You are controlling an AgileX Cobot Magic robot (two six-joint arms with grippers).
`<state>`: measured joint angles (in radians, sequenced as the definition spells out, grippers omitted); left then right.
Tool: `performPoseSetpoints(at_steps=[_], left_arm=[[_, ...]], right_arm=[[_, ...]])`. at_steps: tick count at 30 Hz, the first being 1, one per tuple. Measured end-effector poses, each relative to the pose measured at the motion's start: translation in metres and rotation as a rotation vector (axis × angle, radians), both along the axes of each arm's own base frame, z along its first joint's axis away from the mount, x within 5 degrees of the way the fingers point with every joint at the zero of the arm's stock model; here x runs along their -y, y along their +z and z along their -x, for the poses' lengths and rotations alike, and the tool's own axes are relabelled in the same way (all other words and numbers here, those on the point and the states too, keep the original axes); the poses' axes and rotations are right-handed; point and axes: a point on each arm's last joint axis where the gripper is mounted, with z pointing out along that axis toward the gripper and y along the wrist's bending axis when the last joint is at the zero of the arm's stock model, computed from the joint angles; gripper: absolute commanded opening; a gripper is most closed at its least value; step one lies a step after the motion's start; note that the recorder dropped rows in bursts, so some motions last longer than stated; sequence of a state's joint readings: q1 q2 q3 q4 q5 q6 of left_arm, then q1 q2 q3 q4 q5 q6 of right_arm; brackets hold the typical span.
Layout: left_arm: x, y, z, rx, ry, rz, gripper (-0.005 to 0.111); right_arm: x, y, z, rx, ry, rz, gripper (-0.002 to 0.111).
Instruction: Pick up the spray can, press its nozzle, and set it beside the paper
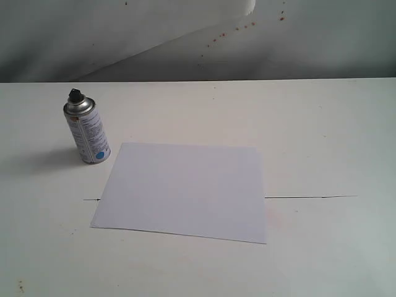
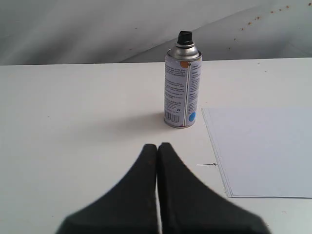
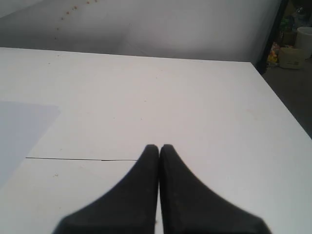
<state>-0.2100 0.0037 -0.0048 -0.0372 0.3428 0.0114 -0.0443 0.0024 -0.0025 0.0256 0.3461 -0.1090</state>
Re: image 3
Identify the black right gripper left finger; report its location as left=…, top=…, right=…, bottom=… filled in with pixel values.
left=54, top=144, right=159, bottom=234

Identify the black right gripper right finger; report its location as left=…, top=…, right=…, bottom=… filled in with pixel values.
left=159, top=144, right=271, bottom=234

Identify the white paper sheet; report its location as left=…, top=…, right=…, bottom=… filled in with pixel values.
left=0, top=101, right=60, bottom=186

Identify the yellow toy clutter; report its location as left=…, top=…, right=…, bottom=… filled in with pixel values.
left=267, top=42, right=280, bottom=66

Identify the beige cardboard box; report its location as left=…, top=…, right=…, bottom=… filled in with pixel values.
left=278, top=47, right=305, bottom=70

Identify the white plastic bucket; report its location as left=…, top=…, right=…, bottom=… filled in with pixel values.
left=295, top=27, right=312, bottom=59

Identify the black vertical frame post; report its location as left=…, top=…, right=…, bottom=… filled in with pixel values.
left=256, top=0, right=289, bottom=75

